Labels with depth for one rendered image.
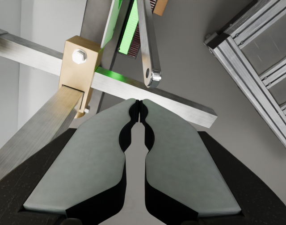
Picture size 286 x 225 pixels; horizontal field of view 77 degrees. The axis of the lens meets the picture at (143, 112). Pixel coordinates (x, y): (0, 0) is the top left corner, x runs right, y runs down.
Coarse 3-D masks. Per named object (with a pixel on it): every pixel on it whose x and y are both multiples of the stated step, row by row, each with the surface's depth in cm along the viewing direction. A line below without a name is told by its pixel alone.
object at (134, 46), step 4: (152, 0) 34; (152, 4) 34; (152, 8) 35; (136, 28) 37; (136, 32) 37; (136, 36) 37; (132, 40) 38; (136, 40) 38; (132, 44) 38; (136, 44) 38; (132, 48) 39; (136, 48) 39; (128, 52) 39; (132, 52) 39; (136, 52) 39; (132, 56) 40
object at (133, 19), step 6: (132, 12) 35; (132, 18) 36; (132, 24) 36; (126, 30) 37; (132, 30) 37; (126, 36) 37; (132, 36) 37; (126, 42) 38; (120, 48) 39; (126, 48) 39
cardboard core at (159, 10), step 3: (159, 0) 87; (162, 0) 87; (165, 0) 88; (156, 3) 88; (159, 3) 87; (162, 3) 88; (165, 3) 89; (156, 6) 88; (159, 6) 88; (162, 6) 89; (156, 9) 89; (159, 9) 89; (162, 9) 90; (156, 12) 90; (159, 12) 90; (162, 12) 91
